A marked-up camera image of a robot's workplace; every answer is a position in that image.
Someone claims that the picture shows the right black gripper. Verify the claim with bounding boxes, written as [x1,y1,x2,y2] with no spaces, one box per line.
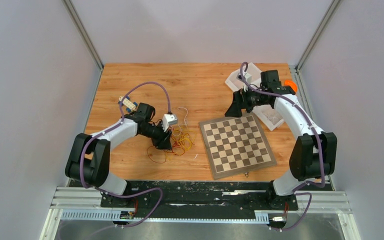
[225,85,269,118]

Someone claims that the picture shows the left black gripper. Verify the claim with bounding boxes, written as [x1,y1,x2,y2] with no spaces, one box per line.
[140,120,173,152]

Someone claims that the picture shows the red thin cable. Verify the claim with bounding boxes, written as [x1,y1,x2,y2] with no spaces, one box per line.
[146,132,186,165]

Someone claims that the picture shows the yellow thin cable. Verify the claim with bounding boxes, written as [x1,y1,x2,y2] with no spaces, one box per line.
[167,127,197,162]

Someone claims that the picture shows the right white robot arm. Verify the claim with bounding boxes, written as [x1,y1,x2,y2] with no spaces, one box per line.
[225,67,338,209]

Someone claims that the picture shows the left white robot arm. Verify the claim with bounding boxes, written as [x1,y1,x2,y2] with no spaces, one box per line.
[64,103,178,207]

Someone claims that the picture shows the wooden chessboard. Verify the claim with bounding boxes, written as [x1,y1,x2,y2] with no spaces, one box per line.
[199,113,277,180]

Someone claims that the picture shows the white three-compartment tray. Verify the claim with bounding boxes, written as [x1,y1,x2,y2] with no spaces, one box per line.
[224,62,285,131]

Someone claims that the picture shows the white blue toy car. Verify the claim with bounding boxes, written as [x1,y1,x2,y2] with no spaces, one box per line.
[118,96,138,113]

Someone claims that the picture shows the orange curved plastic piece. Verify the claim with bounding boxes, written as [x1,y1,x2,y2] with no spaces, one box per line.
[284,79,298,93]

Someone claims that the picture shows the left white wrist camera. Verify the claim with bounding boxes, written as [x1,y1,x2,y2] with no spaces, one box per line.
[162,113,178,132]

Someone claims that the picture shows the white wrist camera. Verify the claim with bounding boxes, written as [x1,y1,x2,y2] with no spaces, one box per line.
[237,72,252,88]
[162,113,178,132]

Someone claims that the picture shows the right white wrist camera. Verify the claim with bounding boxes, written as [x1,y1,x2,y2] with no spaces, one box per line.
[237,72,252,88]

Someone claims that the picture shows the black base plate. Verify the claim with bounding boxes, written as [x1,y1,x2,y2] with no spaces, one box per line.
[69,179,299,220]

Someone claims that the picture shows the slotted cable duct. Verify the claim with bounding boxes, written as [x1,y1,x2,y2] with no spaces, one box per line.
[61,208,270,225]

